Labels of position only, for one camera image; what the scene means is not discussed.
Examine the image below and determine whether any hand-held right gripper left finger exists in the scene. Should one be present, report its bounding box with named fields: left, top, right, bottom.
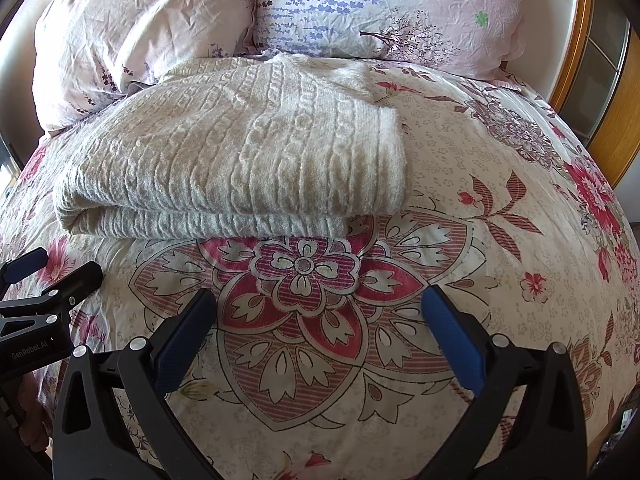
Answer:
left=52, top=287, right=221, bottom=480

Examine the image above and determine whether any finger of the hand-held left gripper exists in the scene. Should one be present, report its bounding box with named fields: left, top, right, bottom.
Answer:
left=0, top=260, right=104, bottom=343
left=0, top=248, right=61, bottom=306

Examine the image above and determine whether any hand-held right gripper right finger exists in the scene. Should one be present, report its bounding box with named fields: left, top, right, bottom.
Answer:
left=420, top=284, right=588, bottom=480

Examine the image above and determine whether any cream knit sweater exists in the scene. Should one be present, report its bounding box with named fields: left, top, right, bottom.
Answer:
left=52, top=55, right=408, bottom=241

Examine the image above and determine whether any floral quilt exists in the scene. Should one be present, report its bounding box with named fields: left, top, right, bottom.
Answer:
left=0, top=57, right=637, bottom=480

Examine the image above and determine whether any pink floral pillow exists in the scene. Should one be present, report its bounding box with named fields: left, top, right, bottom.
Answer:
left=252, top=0, right=528, bottom=83
left=32, top=0, right=261, bottom=133

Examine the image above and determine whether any wooden framed glass cabinet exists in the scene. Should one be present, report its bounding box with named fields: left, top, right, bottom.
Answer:
left=550, top=0, right=640, bottom=191

